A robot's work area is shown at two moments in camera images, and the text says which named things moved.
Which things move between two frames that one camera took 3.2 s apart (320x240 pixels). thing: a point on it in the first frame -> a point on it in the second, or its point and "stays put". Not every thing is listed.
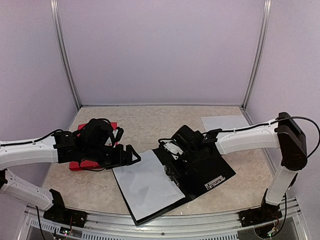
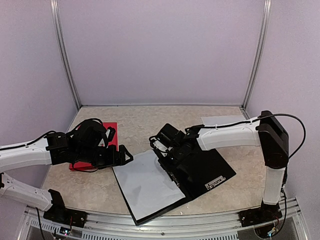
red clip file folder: (82, 165) stays put
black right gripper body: (192, 159) -> (177, 158)
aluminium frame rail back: (214, 106) stays put
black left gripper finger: (130, 151) -> (122, 160)
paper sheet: (146, 185) stays put
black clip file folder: (192, 183) stays put
